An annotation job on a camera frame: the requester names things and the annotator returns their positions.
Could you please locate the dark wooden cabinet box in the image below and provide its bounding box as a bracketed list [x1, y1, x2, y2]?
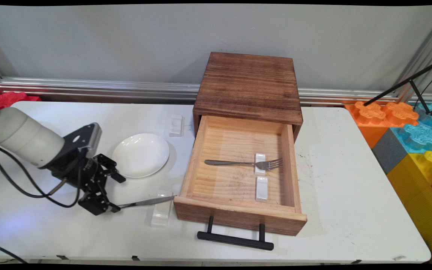
[193, 52, 303, 142]

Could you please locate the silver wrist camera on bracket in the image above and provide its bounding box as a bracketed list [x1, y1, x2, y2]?
[51, 123, 102, 162]

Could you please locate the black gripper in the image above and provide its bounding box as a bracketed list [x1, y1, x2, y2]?
[49, 148, 126, 216]

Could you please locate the orange foam block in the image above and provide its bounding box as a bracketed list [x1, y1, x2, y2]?
[345, 101, 420, 149]

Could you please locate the steel table knife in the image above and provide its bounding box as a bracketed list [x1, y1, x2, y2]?
[118, 195, 175, 209]

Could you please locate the black cable with metal plug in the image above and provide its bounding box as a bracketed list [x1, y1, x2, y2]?
[0, 148, 68, 198]

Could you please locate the aluminium wall rail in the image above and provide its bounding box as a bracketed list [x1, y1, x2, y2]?
[0, 77, 432, 106]

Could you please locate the light wooden drawer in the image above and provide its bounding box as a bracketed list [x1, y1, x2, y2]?
[174, 115, 308, 237]

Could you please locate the steel fork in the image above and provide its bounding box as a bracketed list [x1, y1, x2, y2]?
[204, 158, 284, 171]

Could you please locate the black tripod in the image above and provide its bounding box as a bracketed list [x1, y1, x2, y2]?
[364, 56, 432, 120]

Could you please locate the blue foam block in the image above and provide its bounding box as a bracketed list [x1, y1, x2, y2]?
[390, 103, 432, 154]

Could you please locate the gray foam block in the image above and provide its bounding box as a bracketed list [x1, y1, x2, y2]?
[372, 128, 411, 175]

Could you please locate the black drawer handle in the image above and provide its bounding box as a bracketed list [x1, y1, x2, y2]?
[197, 216, 275, 251]

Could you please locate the white ceramic cutlery rest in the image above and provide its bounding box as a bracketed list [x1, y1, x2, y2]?
[169, 114, 183, 137]
[254, 153, 266, 176]
[255, 176, 269, 203]
[150, 190, 174, 228]

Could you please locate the white round plate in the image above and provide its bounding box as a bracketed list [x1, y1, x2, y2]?
[112, 133, 170, 179]

